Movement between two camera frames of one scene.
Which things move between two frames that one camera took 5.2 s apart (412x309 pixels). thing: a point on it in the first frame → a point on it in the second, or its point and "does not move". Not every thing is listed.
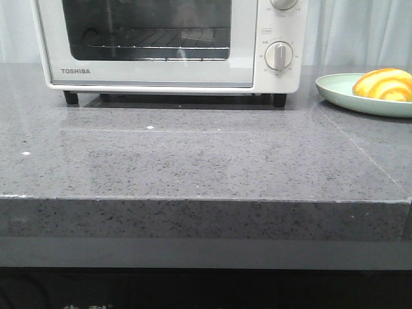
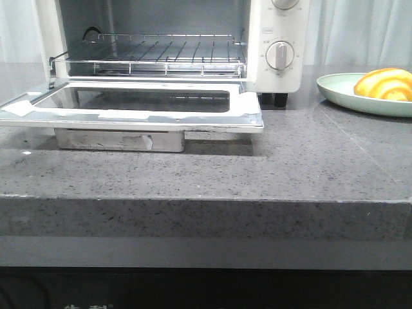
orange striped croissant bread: [389, 84] does not move
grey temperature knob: [283, 4] does not move
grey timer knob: [279, 55] does not move
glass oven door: [149, 43] → [188, 106]
